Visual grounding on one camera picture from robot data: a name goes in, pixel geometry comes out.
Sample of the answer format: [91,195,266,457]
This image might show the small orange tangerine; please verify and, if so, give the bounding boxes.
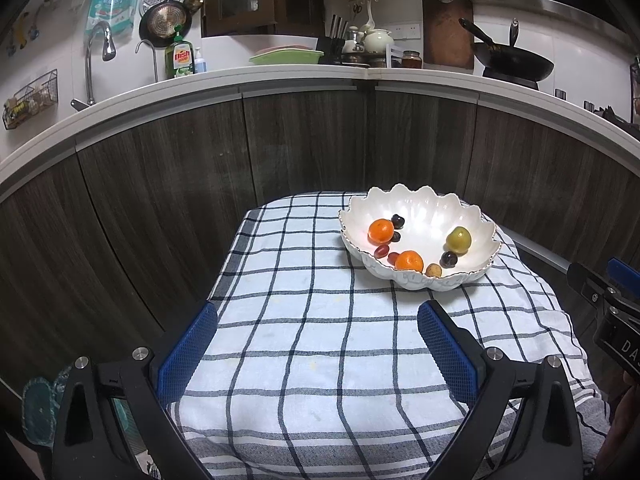
[395,250,425,273]
[368,218,395,244]

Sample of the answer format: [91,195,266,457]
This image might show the yellow-green plum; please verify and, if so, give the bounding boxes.
[445,226,473,253]

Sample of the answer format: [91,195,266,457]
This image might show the black wok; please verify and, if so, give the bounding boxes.
[458,17,556,83]

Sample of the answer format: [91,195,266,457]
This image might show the wire wall basket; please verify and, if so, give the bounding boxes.
[2,69,60,131]

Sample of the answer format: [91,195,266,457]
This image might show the grey metal rail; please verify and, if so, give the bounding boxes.
[502,231,572,272]

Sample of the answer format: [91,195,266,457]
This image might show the white kitchen countertop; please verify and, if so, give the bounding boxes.
[0,62,640,201]

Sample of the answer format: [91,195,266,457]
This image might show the chrome kitchen faucet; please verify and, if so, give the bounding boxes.
[70,20,118,111]

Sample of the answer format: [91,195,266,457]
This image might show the black and white checked cloth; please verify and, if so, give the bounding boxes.
[165,190,613,480]

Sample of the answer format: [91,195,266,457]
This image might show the brown wooden cutting board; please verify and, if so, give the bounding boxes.
[421,0,476,71]

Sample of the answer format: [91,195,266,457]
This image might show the hanging kitchen utensils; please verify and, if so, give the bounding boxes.
[5,0,58,58]

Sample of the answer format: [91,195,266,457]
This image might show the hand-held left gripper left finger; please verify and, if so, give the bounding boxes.
[50,301,219,480]

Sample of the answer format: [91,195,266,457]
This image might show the black wire storage rack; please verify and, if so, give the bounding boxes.
[627,57,640,126]

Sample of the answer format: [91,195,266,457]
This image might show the white teapot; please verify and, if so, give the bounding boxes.
[362,27,396,54]

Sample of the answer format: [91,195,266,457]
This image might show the green dish soap bottle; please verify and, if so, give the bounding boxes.
[165,25,195,80]

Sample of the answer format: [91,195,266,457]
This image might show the hanging frying pan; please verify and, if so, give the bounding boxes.
[139,2,193,50]

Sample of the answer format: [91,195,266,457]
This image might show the small chrome tap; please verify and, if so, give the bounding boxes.
[135,39,160,83]

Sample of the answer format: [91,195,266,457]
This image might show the teal plastic object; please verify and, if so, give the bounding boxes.
[20,365,73,448]

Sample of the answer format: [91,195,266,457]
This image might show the hanging plastic bag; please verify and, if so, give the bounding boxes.
[85,0,141,41]

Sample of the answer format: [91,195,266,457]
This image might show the green basin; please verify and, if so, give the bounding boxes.
[248,46,326,67]

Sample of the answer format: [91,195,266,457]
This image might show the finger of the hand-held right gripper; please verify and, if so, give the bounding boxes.
[566,261,615,307]
[606,257,640,292]

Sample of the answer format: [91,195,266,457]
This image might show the black knife block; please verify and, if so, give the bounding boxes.
[318,14,351,66]

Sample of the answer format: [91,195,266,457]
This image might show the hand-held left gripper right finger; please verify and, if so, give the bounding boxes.
[416,300,586,480]

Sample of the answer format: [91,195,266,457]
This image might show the person's right hand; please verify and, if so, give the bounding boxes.
[596,370,640,465]

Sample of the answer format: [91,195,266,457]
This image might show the white scalloped ceramic bowl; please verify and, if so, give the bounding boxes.
[338,183,503,293]

